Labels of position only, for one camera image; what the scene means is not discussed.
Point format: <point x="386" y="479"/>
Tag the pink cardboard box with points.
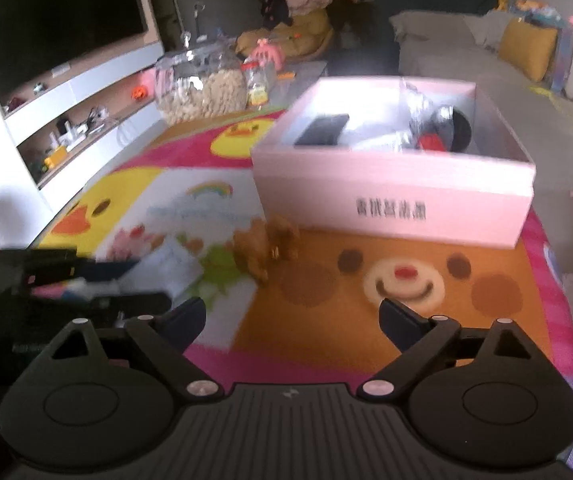
<point x="364" y="185"/>

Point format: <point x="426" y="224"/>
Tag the small red-lid jar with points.
<point x="257" y="83"/>

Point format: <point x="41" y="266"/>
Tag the colourful cartoon play mat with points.
<point x="293" y="348"/>

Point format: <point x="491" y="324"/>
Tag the black round object in box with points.
<point x="453" y="128"/>

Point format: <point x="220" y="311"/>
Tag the yellow armchair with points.
<point x="306" y="39"/>

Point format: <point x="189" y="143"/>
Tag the glass jar with nuts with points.
<point x="205" y="81"/>

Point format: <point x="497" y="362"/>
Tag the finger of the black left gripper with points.
<point x="93" y="271"/>
<point x="153" y="303"/>

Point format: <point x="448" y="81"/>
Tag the grey sofa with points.
<point x="441" y="45"/>

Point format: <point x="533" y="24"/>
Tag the brown bear figurine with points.
<point x="263" y="243"/>

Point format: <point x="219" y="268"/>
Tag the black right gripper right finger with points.
<point x="428" y="349"/>

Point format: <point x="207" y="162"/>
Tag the white tv cabinet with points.
<point x="63" y="127"/>

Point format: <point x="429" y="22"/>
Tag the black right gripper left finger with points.
<point x="140" y="357"/>

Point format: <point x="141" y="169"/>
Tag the white battery charger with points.
<point x="171" y="268"/>

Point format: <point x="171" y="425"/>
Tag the black phone in box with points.
<point x="323" y="131"/>

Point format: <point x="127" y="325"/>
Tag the black television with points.
<point x="38" y="35"/>

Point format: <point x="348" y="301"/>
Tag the pink toy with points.
<point x="267" y="52"/>

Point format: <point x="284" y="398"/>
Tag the orange pumpkin toy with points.
<point x="139" y="93"/>

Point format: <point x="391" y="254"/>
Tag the yellow cushion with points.
<point x="528" y="47"/>

